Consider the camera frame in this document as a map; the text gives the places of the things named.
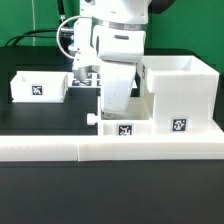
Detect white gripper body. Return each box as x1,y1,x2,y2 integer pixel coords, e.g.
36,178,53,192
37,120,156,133
100,61,136,114

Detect white front drawer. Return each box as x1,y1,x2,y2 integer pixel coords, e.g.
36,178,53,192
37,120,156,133
87,97,152,136

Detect white drawer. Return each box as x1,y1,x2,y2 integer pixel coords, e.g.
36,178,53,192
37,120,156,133
87,97,152,136
10,71,68,103

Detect white drawer box frame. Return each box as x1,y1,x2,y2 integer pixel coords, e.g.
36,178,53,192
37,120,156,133
134,55,221,135

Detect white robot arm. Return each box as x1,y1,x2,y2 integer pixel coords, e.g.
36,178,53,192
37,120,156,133
73,0,176,114

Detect white rear drawer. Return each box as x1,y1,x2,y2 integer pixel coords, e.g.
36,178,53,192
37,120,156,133
10,71,68,103

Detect white marker tag plate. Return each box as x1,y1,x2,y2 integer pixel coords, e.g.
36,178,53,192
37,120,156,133
68,73,101,89

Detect white L-shaped fence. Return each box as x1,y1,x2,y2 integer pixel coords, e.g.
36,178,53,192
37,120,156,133
0,133,224,162

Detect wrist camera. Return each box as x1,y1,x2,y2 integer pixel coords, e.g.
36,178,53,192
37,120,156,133
72,50,96,81

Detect black cable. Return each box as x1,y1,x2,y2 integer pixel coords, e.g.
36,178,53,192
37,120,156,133
4,0,75,48

